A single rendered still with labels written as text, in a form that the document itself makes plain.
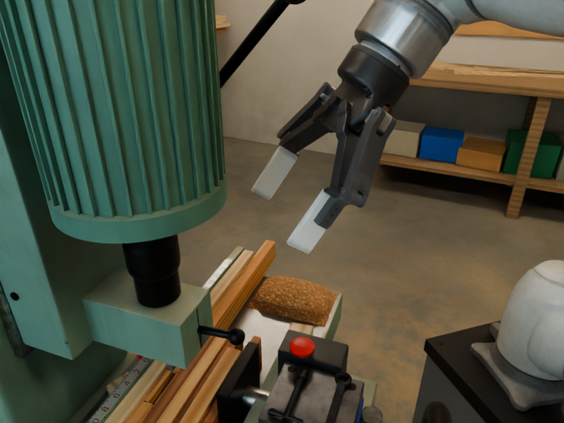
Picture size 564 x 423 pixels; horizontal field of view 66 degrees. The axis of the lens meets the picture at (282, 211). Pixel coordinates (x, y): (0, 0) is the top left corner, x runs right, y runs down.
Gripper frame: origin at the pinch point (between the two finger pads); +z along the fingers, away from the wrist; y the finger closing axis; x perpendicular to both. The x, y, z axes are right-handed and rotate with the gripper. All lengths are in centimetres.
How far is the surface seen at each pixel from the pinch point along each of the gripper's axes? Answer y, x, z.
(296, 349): -8.7, -6.9, 11.8
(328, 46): 298, -133, -64
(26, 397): 5.8, 13.4, 40.4
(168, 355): -3.9, 4.3, 20.6
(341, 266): 133, -134, 47
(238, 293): 14.0, -10.6, 19.6
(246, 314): 12.8, -13.5, 22.3
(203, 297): -1.2, 3.1, 13.5
